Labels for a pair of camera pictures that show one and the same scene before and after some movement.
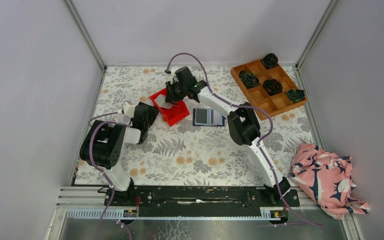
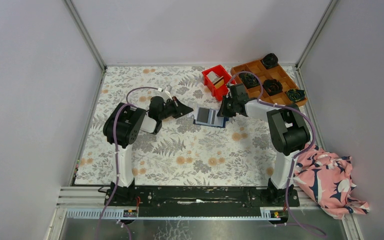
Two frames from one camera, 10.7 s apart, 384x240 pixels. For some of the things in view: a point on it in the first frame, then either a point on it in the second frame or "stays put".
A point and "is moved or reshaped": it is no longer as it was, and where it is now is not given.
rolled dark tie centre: [272, 86] stays put
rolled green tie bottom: [249, 79] stays put
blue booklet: [207, 117] stays put
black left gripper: [150, 117] → [174, 108]
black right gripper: [169, 96] → [223, 112]
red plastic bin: [173, 115] is moved or reshaped
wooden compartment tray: [273, 90] stays put
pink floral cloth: [330, 179] stays put
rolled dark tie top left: [270, 61] stays put
